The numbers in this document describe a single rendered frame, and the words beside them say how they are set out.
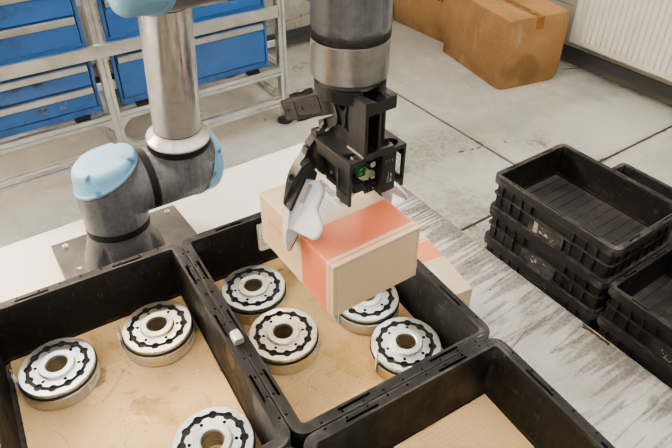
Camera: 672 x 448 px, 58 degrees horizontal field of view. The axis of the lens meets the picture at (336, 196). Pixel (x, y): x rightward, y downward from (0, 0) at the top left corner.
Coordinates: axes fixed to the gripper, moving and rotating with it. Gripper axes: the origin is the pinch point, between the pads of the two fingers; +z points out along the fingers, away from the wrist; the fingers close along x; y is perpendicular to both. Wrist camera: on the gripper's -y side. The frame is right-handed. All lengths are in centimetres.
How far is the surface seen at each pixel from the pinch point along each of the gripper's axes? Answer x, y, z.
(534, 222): 84, -28, 58
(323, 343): 0.8, -4.4, 26.8
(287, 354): -5.8, -3.7, 24.0
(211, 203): 8, -63, 40
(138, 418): -26.8, -7.9, 26.9
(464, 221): 120, -82, 110
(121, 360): -25.5, -18.6, 27.0
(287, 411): -12.7, 8.5, 16.8
